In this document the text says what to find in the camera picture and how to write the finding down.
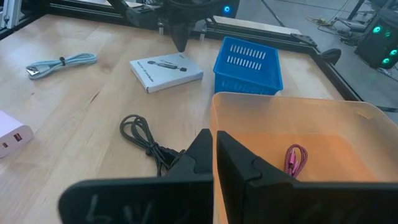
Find light blue braided cable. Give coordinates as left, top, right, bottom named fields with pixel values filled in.
left=25, top=52, right=98, bottom=80

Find black cable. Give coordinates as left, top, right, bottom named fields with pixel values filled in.
left=119, top=113, right=187, bottom=177

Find blue plastic bin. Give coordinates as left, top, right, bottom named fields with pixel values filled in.
left=213, top=36, right=284, bottom=96

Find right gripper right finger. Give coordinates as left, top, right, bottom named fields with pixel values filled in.
left=216, top=130, right=398, bottom=224

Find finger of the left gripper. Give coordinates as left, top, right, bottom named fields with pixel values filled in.
left=182, top=21, right=197, bottom=52
left=169, top=22, right=183, bottom=53

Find white product box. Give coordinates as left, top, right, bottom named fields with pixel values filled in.
left=129, top=52, right=205, bottom=94

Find pink wall charger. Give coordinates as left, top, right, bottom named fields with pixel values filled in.
left=0, top=110, right=35, bottom=159

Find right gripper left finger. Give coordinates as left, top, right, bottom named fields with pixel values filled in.
left=58, top=128, right=215, bottom=224

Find orange translucent plastic bin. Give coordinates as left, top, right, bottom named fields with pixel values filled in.
left=209, top=91, right=398, bottom=224

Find black computer green lights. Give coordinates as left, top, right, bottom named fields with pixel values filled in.
left=354, top=7, right=398, bottom=70

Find pink braided cable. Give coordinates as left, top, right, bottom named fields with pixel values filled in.
left=283, top=143, right=309, bottom=179

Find black box blue light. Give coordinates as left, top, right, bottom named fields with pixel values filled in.
left=216, top=0, right=241, bottom=19

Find silver aluminium post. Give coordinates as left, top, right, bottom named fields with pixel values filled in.
left=0, top=0, right=23, bottom=30

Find black table frame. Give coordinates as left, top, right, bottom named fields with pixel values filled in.
left=0, top=0, right=398, bottom=113

